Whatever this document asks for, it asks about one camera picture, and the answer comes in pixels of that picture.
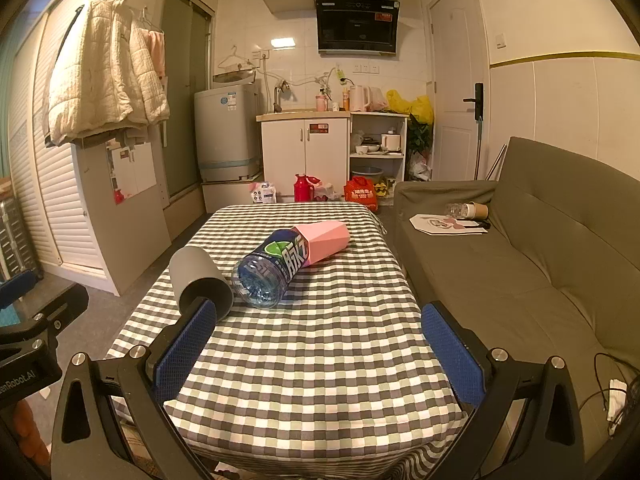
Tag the red shopping bag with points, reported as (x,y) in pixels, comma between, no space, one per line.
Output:
(360,194)

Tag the olive green sofa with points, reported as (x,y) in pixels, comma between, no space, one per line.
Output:
(500,285)

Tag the white padded jacket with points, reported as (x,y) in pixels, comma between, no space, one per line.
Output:
(100,70)

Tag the blue basin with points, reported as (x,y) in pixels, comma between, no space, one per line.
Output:
(366,171)

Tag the grey cup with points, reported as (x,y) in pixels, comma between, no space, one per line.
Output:
(195,270)

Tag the blue plastic bottle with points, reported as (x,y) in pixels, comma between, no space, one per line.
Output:
(265,270)

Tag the pink bottle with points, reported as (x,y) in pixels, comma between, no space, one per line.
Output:
(321,102)

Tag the frosted glass door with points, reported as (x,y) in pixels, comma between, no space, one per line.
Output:
(185,110)

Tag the white washing machine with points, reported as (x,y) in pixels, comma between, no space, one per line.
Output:
(225,130)

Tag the white plastic bag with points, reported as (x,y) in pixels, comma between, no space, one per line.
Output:
(417,167)

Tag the white sink cabinet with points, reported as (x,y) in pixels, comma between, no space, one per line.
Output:
(300,155)

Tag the yellow plastic bag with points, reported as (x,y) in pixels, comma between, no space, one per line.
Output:
(412,105)

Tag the white louvred wardrobe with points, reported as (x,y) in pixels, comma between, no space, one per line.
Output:
(55,200)

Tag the metal faucet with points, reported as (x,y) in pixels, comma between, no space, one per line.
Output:
(280,92)

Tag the pink garment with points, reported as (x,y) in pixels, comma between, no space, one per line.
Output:
(157,55)

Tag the white pot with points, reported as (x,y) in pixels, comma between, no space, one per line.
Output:
(391,141)

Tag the checked tablecloth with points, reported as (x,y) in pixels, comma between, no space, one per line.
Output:
(310,360)

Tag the white door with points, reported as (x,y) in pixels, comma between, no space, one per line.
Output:
(457,60)

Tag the pink electric kettle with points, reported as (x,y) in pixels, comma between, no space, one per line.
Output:
(358,99)

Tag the printed paper sheet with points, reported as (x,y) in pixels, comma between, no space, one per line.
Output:
(430,224)

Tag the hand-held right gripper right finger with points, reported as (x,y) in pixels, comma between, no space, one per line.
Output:
(452,360)

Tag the pink and white bag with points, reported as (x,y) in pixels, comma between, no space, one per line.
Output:
(329,192)

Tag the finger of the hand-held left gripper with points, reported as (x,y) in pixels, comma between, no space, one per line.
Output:
(65,305)
(20,285)

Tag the grey ribbed suitcase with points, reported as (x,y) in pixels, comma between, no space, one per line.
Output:
(12,240)

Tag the white open shelf unit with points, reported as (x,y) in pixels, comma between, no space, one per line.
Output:
(402,160)

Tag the white washing machine platform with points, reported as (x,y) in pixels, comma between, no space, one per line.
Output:
(225,195)

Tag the orange bottle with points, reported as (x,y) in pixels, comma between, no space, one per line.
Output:
(345,102)

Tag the pink faceted cup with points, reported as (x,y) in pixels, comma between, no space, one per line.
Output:
(325,240)

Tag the white light switch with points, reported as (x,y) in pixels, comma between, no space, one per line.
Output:
(499,40)

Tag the paper sheet on board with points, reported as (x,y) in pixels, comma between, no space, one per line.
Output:
(132,170)

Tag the red thermos jug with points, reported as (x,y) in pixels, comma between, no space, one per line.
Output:
(302,191)

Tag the green plant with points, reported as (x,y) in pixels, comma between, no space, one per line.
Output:
(419,135)

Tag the white bowl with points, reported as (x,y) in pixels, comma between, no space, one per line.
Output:
(366,149)

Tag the white tissue packet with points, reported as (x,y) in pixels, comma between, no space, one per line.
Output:
(263,193)

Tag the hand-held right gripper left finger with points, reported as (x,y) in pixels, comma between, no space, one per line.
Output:
(185,350)

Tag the black range hood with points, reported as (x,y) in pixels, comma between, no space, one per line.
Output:
(357,25)

